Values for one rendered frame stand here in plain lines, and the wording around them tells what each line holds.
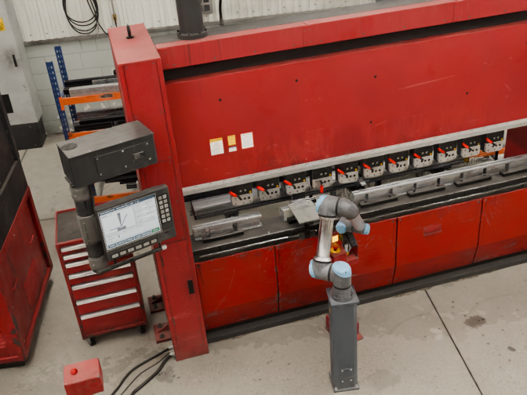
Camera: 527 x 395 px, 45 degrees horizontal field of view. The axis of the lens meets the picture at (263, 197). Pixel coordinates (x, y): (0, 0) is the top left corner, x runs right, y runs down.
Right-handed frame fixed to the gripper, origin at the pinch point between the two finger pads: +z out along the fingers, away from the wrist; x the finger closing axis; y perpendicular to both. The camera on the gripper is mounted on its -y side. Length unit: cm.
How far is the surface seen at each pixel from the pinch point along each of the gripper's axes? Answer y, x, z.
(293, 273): 25.3, 31.1, 28.0
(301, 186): 39, 16, -39
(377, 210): 18.5, -36.2, -12.3
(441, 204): 10, -88, -5
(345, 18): 43, -19, -154
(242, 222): 46, 61, -18
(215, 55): 54, 67, -143
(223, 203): 73, 65, -19
